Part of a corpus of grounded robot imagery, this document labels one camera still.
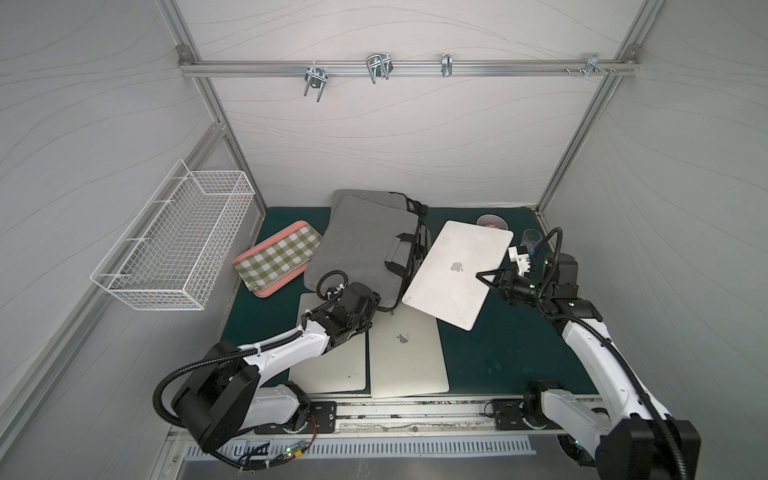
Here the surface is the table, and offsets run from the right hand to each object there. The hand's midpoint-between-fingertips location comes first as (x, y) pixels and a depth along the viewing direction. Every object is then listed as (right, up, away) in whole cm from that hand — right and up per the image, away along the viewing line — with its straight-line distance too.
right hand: (478, 275), depth 76 cm
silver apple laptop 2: (-37, -26, +4) cm, 45 cm away
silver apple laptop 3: (-18, -24, +9) cm, 32 cm away
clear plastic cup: (+25, +9, +24) cm, 36 cm away
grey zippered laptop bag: (-22, +25, +38) cm, 51 cm away
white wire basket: (-73, +6, -7) cm, 74 cm away
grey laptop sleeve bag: (-30, +8, +20) cm, 37 cm away
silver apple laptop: (-8, -3, +3) cm, 9 cm away
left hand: (-26, -9, +10) cm, 29 cm away
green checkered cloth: (-63, +2, +28) cm, 69 cm away
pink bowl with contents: (+16, +16, +36) cm, 42 cm away
